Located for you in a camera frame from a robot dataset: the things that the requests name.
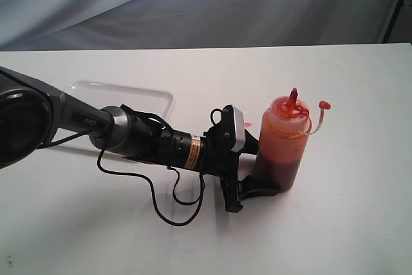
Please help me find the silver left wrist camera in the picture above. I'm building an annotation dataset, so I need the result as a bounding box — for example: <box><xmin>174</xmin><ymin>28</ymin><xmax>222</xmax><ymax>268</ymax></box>
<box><xmin>231</xmin><ymin>106</ymin><xmax>246</xmax><ymax>153</ymax></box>

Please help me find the red sauce squeeze bottle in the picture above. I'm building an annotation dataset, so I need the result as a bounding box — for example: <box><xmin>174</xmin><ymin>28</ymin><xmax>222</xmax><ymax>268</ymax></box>
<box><xmin>253</xmin><ymin>88</ymin><xmax>331</xmax><ymax>193</ymax></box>

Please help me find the black tripod stand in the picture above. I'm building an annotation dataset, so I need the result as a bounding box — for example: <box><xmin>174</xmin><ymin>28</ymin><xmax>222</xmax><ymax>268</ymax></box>
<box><xmin>382</xmin><ymin>0</ymin><xmax>405</xmax><ymax>44</ymax></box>

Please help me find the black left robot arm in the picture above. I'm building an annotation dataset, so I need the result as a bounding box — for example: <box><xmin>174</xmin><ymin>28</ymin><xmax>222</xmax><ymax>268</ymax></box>
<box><xmin>1</xmin><ymin>68</ymin><xmax>280</xmax><ymax>213</ymax></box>

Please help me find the grey backdrop cloth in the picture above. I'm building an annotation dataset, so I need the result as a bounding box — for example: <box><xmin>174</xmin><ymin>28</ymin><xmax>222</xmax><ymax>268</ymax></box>
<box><xmin>1</xmin><ymin>0</ymin><xmax>396</xmax><ymax>51</ymax></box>

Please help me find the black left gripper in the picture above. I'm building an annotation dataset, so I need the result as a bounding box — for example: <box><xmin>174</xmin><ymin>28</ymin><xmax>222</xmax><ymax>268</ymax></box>
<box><xmin>203</xmin><ymin>104</ymin><xmax>280</xmax><ymax>213</ymax></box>

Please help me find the white plastic tray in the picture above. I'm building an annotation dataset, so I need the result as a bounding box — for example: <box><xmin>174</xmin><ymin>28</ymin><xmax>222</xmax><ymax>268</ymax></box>
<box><xmin>64</xmin><ymin>81</ymin><xmax>174</xmax><ymax>120</ymax></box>

